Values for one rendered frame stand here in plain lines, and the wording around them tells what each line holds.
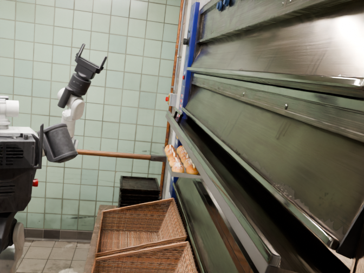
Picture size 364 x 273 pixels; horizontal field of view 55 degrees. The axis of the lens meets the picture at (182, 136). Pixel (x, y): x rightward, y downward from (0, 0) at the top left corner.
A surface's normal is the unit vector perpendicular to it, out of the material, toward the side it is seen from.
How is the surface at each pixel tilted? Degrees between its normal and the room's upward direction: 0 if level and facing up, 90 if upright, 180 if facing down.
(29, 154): 90
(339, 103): 90
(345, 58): 70
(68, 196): 90
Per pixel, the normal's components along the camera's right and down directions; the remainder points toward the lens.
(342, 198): -0.88, -0.42
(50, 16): 0.14, 0.20
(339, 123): -0.98, -0.09
